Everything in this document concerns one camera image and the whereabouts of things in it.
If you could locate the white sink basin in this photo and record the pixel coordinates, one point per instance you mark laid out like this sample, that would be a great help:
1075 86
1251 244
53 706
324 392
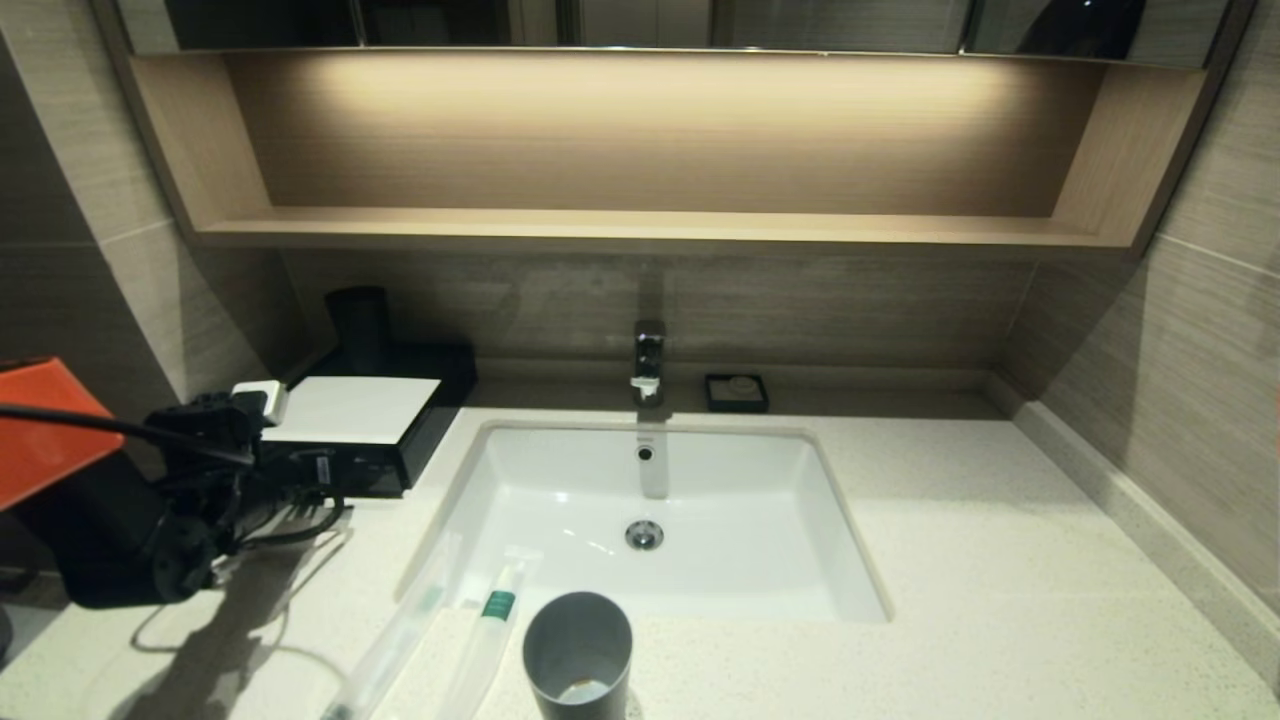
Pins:
560 500

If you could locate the chrome faucet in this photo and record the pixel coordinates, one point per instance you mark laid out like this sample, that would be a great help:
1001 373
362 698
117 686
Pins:
648 358

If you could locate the translucent packet with green band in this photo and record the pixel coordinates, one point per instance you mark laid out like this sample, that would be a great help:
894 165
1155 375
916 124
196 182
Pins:
498 603

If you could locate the chrome sink drain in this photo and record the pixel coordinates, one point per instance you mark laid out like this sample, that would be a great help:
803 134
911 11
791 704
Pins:
645 535

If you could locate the black and orange left arm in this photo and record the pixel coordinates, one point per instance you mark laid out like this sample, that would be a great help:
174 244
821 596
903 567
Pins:
100 540

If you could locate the black cup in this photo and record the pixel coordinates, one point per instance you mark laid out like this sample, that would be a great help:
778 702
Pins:
360 328

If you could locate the black box with white lid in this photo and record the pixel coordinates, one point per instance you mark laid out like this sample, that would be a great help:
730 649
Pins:
350 408

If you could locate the black soap dish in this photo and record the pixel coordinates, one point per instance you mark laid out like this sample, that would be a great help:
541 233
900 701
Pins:
715 403

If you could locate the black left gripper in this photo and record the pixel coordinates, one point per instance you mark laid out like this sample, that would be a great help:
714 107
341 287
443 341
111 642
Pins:
225 480

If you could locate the grey plastic cup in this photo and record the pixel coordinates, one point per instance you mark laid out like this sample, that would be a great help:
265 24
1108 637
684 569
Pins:
550 670

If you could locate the long translucent toothbrush packet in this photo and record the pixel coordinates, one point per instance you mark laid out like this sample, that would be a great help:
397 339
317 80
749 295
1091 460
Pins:
400 630

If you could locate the light wooden wall shelf niche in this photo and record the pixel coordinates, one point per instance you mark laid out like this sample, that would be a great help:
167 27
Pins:
650 228

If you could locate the mirror cabinet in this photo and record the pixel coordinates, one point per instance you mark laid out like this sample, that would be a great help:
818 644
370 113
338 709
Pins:
850 22

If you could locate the small round soap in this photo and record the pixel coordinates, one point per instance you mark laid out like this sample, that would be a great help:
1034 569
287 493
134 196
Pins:
741 385

